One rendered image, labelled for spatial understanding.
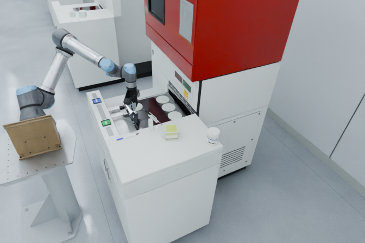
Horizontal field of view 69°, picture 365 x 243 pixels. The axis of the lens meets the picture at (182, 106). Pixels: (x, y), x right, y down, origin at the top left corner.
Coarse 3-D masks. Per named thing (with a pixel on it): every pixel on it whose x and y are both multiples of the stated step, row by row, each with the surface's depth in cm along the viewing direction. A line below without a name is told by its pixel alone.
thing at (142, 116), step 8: (168, 96) 208; (144, 104) 198; (152, 104) 199; (160, 104) 199; (136, 112) 190; (144, 112) 191; (152, 112) 191; (160, 112) 191; (168, 112) 192; (136, 120) 183; (144, 120) 184; (160, 120) 184; (168, 120) 184; (144, 128) 177
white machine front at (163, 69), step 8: (152, 48) 228; (152, 56) 234; (160, 56) 216; (152, 64) 239; (160, 64) 220; (168, 64) 204; (152, 72) 245; (160, 72) 225; (168, 72) 208; (176, 72) 194; (160, 80) 230; (168, 80) 213; (176, 80) 199; (184, 80) 185; (200, 80) 168; (176, 88) 203; (184, 88) 189; (192, 88) 177; (200, 88) 170; (192, 96) 180; (192, 104) 183
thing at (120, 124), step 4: (116, 112) 192; (116, 120) 185; (120, 120) 185; (124, 120) 186; (116, 124) 182; (120, 124) 182; (124, 124) 182; (120, 128) 179; (124, 128) 179; (128, 128) 180; (120, 132) 176; (124, 132) 176; (128, 132) 176
